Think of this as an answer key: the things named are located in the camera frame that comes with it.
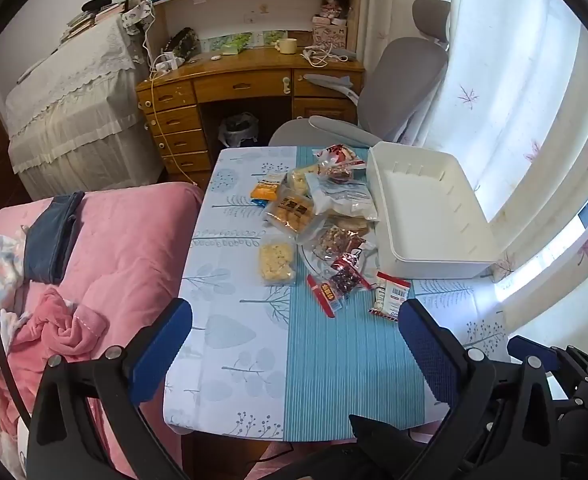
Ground printed cardboard box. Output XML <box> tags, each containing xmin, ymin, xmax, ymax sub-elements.
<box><xmin>312</xmin><ymin>22</ymin><xmax>349</xmax><ymax>50</ymax></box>

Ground blue jeans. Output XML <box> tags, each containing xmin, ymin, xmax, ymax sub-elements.
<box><xmin>24</xmin><ymin>191</ymin><xmax>85</xmax><ymax>285</ymax></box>

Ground white power strip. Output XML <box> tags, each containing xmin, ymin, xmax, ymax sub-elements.
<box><xmin>151</xmin><ymin>52</ymin><xmax>182</xmax><ymax>74</ymax></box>

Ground yellowish cable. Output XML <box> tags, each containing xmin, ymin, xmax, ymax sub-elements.
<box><xmin>148</xmin><ymin>77</ymin><xmax>197</xmax><ymax>186</ymax></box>

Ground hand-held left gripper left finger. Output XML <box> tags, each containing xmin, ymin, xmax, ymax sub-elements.
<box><xmin>26</xmin><ymin>298</ymin><xmax>195</xmax><ymax>480</ymax></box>

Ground green tissue pack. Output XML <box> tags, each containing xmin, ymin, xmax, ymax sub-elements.
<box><xmin>209</xmin><ymin>32</ymin><xmax>253</xmax><ymax>56</ymax></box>

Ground white patterned cloth bag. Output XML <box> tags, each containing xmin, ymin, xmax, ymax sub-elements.
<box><xmin>121</xmin><ymin>2</ymin><xmax>153</xmax><ymax>36</ymax></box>

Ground small white red-label packet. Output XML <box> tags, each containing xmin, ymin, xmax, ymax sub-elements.
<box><xmin>369</xmin><ymin>271</ymin><xmax>412</xmax><ymax>322</ymax></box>

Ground pink blanket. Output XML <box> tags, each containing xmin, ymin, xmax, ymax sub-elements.
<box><xmin>0</xmin><ymin>182</ymin><xmax>205</xmax><ymax>480</ymax></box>

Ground trash bin with bag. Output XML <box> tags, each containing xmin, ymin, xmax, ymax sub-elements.
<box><xmin>219</xmin><ymin>112</ymin><xmax>261</xmax><ymax>148</ymax></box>

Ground teal leaf print tablecloth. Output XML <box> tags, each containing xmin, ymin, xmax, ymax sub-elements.
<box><xmin>163</xmin><ymin>146</ymin><xmax>512</xmax><ymax>443</ymax></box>

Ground clear nut bar packet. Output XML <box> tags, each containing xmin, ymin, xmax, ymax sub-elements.
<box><xmin>304</xmin><ymin>225</ymin><xmax>369</xmax><ymax>266</ymax></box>

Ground small mixed nut packet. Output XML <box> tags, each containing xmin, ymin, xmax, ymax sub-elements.
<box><xmin>319</xmin><ymin>162</ymin><xmax>355</xmax><ymax>184</ymax></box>

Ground stack of books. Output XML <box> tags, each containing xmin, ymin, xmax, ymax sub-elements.
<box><xmin>61</xmin><ymin>0</ymin><xmax>124</xmax><ymax>43</ymax></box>

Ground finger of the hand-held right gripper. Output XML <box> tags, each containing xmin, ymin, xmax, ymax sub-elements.
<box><xmin>507</xmin><ymin>335</ymin><xmax>563</xmax><ymax>369</ymax></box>

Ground orange cracker packet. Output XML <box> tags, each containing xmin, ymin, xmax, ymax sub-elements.
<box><xmin>251</xmin><ymin>172</ymin><xmax>282</xmax><ymax>207</ymax></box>

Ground wooden desk hutch shelf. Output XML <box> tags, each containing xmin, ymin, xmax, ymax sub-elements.
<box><xmin>132</xmin><ymin>0</ymin><xmax>362</xmax><ymax>57</ymax></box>

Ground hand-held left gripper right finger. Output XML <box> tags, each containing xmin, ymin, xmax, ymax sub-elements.
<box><xmin>398</xmin><ymin>298</ymin><xmax>556</xmax><ymax>480</ymax></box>

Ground grey office chair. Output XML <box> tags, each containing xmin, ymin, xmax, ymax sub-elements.
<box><xmin>269</xmin><ymin>0</ymin><xmax>452</xmax><ymax>148</ymax></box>

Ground large clear white-filled bag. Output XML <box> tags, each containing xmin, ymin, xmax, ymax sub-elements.
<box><xmin>304</xmin><ymin>172</ymin><xmax>379</xmax><ymax>222</ymax></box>

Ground doll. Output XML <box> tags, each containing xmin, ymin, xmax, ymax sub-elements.
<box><xmin>319</xmin><ymin>0</ymin><xmax>351</xmax><ymax>26</ymax></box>

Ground yellow rice cake packet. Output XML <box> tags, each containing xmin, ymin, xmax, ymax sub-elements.
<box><xmin>258</xmin><ymin>240</ymin><xmax>297</xmax><ymax>287</ymax></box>

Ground red and white snack bag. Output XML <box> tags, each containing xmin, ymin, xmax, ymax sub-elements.
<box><xmin>312</xmin><ymin>143</ymin><xmax>367</xmax><ymax>168</ymax></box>

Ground dark red fruit packet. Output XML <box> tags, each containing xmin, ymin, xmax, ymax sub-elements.
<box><xmin>324</xmin><ymin>251</ymin><xmax>375</xmax><ymax>297</ymax></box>

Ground red strip snack packet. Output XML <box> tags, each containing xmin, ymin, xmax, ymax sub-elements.
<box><xmin>307</xmin><ymin>274</ymin><xmax>347</xmax><ymax>318</ymax></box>

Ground white floral curtain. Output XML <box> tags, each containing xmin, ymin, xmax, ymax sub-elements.
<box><xmin>356</xmin><ymin>0</ymin><xmax>588</xmax><ymax>341</ymax></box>

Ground white cable bundle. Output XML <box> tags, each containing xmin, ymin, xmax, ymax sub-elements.
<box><xmin>301</xmin><ymin>45</ymin><xmax>347</xmax><ymax>67</ymax></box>

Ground pale corn puff packet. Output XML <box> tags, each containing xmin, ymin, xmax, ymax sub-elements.
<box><xmin>286</xmin><ymin>162</ymin><xmax>325</xmax><ymax>196</ymax></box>

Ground white plastic storage box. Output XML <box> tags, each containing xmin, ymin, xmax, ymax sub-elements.
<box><xmin>366</xmin><ymin>141</ymin><xmax>515</xmax><ymax>279</ymax></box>

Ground dark patterned pouch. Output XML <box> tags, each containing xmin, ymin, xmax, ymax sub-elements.
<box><xmin>166</xmin><ymin>27</ymin><xmax>201</xmax><ymax>61</ymax></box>

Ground white lace cover cloth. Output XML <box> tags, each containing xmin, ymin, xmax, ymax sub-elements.
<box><xmin>6</xmin><ymin>12</ymin><xmax>167</xmax><ymax>201</ymax></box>

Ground wooden desk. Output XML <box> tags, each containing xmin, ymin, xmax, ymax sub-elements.
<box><xmin>136</xmin><ymin>47</ymin><xmax>366</xmax><ymax>186</ymax></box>

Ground tan cracker packet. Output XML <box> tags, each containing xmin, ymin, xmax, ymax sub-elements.
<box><xmin>326</xmin><ymin>215</ymin><xmax>373</xmax><ymax>236</ymax></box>

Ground brown cake packet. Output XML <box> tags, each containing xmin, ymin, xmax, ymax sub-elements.
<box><xmin>264</xmin><ymin>187</ymin><xmax>332</xmax><ymax>247</ymax></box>

